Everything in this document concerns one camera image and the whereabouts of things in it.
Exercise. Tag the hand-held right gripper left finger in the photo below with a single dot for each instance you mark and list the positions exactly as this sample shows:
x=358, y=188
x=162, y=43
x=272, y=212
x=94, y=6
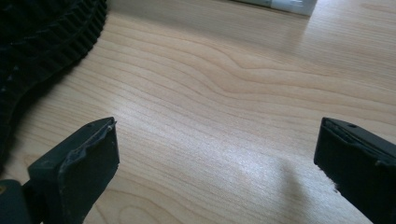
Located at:
x=84, y=174

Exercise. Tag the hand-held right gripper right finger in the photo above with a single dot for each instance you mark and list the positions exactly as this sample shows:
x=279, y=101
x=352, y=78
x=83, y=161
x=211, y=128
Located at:
x=358, y=168

